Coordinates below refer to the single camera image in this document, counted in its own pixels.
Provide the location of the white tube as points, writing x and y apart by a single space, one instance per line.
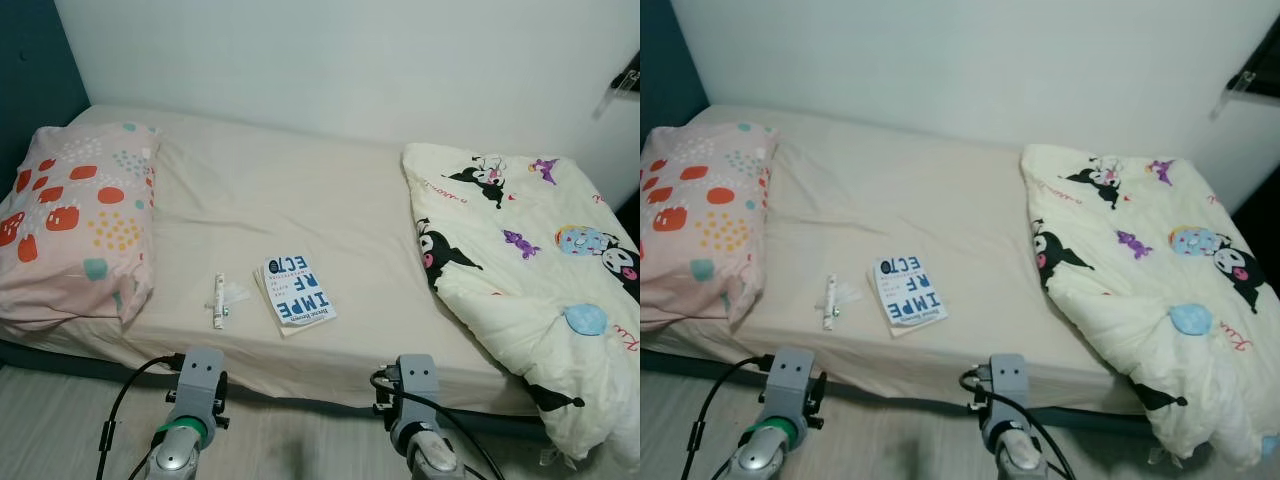
219 300
830 300

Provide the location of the white and blue book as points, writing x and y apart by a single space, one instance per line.
297 292
910 292

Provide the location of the pink patterned pillow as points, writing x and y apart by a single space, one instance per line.
700 240
70 240

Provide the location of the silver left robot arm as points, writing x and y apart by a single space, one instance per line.
760 455
175 455

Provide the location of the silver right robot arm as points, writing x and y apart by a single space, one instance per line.
435 455
1020 455

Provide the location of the cream cartoon print blanket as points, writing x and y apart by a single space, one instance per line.
1140 300
520 300

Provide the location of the mattress with cream sheet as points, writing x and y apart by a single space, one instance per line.
920 200
300 200

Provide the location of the teal upholstered headboard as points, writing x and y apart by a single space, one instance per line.
30 60
665 60

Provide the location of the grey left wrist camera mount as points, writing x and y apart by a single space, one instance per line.
790 378
200 375

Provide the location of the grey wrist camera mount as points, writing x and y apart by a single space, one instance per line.
1008 380
418 380
200 375
790 378

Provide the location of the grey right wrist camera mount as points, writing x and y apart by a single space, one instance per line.
418 380
1008 380

